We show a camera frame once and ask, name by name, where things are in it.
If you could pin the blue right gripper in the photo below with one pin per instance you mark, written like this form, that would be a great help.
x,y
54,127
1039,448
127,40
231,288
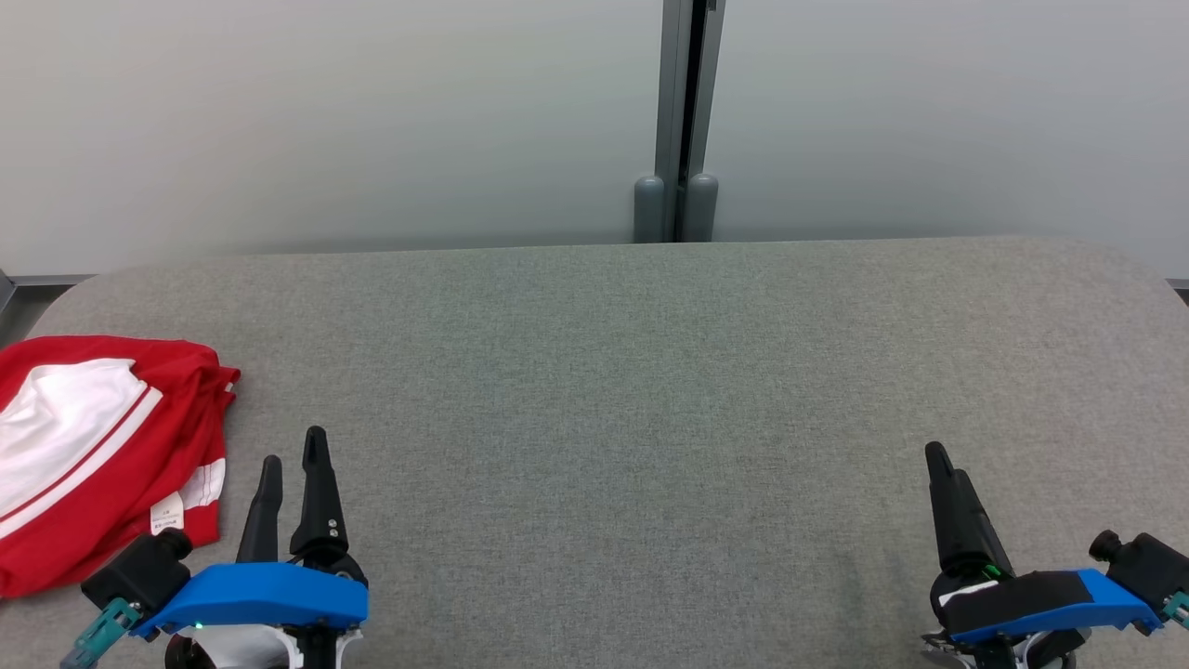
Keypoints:
x,y
1031,599

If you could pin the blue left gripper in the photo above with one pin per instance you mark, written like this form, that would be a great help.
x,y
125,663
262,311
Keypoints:
x,y
269,595

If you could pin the red basketball jersey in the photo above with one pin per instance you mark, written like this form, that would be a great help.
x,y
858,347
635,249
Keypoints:
x,y
74,418

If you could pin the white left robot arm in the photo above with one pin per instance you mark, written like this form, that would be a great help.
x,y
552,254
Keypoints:
x,y
241,649

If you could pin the grey baseboard strip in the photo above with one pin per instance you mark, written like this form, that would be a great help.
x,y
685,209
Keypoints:
x,y
37,279
1180,286

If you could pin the grey fabric sofa cushion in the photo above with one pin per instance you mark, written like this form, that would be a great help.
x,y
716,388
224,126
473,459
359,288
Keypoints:
x,y
650,418

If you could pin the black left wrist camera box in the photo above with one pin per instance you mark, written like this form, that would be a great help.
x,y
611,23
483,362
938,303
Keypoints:
x,y
139,569

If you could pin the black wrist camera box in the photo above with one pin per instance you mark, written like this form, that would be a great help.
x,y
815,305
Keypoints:
x,y
139,569
1147,562

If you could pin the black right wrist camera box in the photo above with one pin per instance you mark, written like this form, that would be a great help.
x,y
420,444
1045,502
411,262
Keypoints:
x,y
1147,562

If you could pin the teal left camera connector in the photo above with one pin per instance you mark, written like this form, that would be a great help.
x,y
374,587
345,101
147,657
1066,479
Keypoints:
x,y
97,636

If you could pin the teal camera connector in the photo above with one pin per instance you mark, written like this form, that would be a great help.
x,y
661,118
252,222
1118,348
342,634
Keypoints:
x,y
97,636
1180,609

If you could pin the teal right camera connector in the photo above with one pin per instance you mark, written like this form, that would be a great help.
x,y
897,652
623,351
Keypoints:
x,y
1180,609

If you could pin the grey cylinder post foot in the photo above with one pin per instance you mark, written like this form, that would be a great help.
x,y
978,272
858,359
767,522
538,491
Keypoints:
x,y
701,206
649,209

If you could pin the grey vertical partition post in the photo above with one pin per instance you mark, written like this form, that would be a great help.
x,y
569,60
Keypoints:
x,y
676,84

